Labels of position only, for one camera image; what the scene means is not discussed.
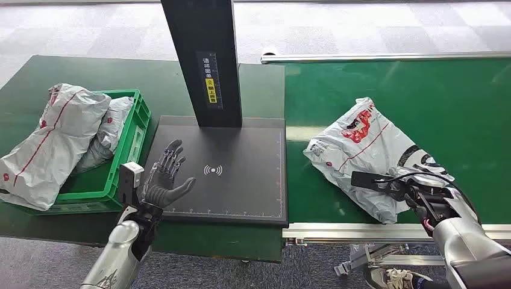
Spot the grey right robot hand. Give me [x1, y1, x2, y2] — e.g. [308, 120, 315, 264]
[391, 166, 455, 189]

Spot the grey mailer bag black pattern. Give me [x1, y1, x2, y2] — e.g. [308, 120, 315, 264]
[303, 98, 456, 225]

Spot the green conveyor belt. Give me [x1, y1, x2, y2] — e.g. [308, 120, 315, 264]
[284, 57, 511, 225]

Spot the black inbound scanner machine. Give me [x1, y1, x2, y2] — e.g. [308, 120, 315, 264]
[142, 0, 289, 228]

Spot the person's shoe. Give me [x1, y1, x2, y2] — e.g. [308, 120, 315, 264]
[363, 266, 434, 289]

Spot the yellow black label sticker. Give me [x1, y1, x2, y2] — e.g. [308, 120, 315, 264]
[195, 51, 224, 110]

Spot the green plastic crate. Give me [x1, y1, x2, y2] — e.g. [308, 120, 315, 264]
[24, 89, 152, 216]

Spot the small grey mailer bag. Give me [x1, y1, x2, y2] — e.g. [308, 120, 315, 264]
[73, 96, 135, 175]

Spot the large grey red-lined mailer bag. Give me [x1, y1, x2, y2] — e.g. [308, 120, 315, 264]
[0, 82, 113, 211]

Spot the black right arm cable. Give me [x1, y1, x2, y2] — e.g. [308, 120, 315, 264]
[375, 171, 482, 224]

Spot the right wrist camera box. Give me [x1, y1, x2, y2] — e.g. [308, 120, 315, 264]
[351, 171, 396, 192]

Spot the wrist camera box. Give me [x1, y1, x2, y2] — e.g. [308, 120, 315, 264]
[351, 171, 396, 192]
[116, 161, 145, 208]

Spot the silver conveyor support bracket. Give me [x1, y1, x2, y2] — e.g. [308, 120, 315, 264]
[334, 243, 447, 277]

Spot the wide silver conveyor rail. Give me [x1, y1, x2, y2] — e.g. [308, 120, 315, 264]
[282, 222, 511, 245]

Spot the thin silver conveyor rail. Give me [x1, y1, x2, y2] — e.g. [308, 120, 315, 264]
[260, 50, 511, 65]

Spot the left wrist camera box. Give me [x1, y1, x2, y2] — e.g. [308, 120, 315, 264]
[116, 161, 145, 208]

